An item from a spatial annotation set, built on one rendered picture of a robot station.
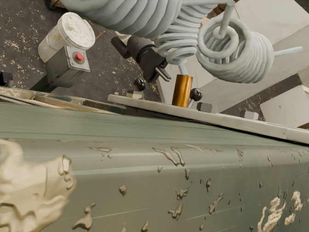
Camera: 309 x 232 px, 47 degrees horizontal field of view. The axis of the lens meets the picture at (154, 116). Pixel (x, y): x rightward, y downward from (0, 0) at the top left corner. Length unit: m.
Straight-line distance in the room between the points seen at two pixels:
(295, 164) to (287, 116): 5.66
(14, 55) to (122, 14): 2.55
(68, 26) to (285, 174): 2.55
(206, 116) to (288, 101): 5.61
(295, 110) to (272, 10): 2.80
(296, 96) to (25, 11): 4.15
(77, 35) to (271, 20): 1.61
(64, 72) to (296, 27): 2.04
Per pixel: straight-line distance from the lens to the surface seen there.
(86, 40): 2.75
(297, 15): 3.16
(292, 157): 0.18
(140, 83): 0.98
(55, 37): 2.74
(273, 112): 5.94
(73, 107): 1.25
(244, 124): 0.25
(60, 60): 1.67
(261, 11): 3.31
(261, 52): 0.43
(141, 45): 1.23
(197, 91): 0.98
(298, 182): 0.19
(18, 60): 2.78
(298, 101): 5.82
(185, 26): 0.34
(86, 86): 3.03
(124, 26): 0.26
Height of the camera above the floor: 1.98
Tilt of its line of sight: 34 degrees down
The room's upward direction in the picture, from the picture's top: 60 degrees clockwise
